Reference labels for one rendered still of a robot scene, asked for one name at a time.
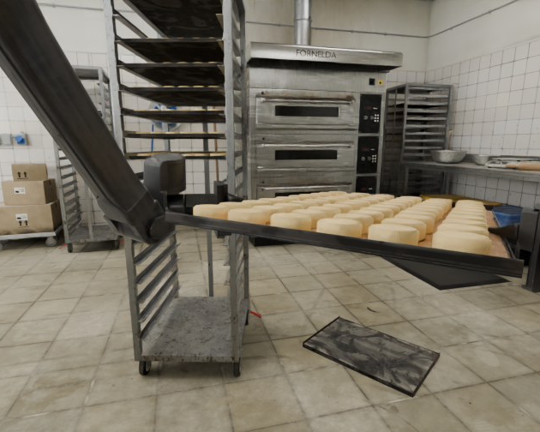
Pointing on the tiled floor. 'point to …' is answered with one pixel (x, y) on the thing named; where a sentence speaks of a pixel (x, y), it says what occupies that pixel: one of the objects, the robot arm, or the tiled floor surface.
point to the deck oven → (313, 120)
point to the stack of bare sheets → (374, 354)
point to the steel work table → (488, 173)
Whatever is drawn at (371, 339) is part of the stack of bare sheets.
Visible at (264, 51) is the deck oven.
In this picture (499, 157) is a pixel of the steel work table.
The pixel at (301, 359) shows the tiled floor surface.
